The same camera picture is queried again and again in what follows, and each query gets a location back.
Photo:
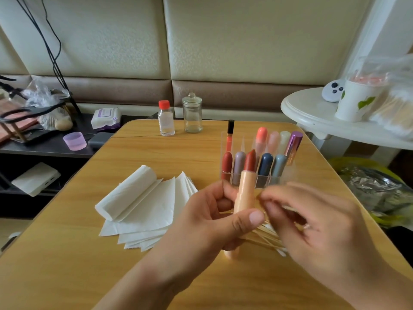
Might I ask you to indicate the person's right hand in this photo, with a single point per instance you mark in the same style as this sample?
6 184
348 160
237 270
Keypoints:
335 245

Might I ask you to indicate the person's left hand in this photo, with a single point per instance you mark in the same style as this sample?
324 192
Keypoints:
197 239

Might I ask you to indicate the beige lipstick cap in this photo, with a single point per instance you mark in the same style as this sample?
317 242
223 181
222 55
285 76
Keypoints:
231 253

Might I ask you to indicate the stack of white tissues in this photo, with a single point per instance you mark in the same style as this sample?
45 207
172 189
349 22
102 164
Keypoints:
142 209

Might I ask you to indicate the thin wooden cotton swab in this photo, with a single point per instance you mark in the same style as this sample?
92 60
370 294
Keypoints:
268 237

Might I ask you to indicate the red lipstick beige tube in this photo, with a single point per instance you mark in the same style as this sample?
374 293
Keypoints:
245 187

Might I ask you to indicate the red lipstick mauve tube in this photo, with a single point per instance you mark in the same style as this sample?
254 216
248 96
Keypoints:
239 168

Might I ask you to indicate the white tissue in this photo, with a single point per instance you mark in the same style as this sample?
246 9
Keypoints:
126 192

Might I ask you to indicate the red lipstick grey-blue tube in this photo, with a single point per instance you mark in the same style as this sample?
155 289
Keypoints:
279 168

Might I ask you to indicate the red lipstick navy tube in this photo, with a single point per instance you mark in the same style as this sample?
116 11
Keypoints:
265 168

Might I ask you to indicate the clear acrylic lipstick organizer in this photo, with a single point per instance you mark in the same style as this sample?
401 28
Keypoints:
284 151

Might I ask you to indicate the person's left forearm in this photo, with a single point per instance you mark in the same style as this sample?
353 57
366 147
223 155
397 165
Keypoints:
129 297

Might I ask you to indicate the yellow-green bin with bag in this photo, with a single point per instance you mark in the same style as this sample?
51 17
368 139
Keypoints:
381 193

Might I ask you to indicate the clear bottle red cap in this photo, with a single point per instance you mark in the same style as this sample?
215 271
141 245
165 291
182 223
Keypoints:
166 119

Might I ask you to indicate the glass jar with lid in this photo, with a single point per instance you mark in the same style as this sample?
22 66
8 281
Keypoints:
192 115

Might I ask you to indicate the white round side table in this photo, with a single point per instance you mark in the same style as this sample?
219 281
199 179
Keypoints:
310 113

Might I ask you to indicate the white mug green leaf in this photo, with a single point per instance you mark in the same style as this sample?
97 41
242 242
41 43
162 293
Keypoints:
358 100

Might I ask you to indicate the wet wipes pack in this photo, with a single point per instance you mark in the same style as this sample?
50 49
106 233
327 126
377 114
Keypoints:
106 118

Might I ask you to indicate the white panda figure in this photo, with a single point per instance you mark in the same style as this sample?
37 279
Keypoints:
333 91

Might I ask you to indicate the small purple plastic cup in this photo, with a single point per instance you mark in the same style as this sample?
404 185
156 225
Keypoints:
75 141

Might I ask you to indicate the black low shelf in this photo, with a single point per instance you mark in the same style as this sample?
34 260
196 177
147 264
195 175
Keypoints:
48 155

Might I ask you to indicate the white power bank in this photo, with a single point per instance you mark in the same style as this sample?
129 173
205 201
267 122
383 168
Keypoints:
35 179

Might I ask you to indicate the beige padded backrest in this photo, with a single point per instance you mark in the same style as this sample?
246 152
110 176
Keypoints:
264 35

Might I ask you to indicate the crumpled clear plastic bag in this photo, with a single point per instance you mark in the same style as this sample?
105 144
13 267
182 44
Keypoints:
39 93

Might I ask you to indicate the pink tray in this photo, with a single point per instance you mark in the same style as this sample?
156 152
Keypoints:
8 126

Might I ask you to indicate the black clip tool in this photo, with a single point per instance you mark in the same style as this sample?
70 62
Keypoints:
5 79

